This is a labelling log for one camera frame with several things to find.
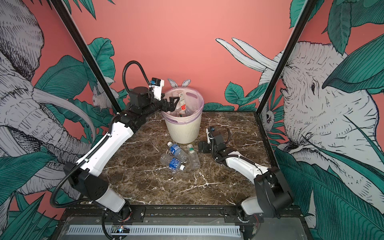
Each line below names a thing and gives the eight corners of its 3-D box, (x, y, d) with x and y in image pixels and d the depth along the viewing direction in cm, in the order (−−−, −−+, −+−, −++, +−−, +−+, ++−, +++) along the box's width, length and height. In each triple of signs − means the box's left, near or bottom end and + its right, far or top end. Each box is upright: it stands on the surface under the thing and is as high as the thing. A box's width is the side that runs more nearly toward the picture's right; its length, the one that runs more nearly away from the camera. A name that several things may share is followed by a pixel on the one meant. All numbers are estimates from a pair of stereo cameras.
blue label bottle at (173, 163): (159, 163, 94) (157, 158, 89) (165, 156, 97) (164, 151, 93) (180, 176, 89) (179, 172, 84) (185, 168, 92) (185, 163, 87)
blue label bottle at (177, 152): (165, 150, 100) (164, 145, 96) (170, 144, 103) (169, 140, 98) (183, 164, 94) (183, 160, 89) (188, 158, 97) (188, 153, 92)
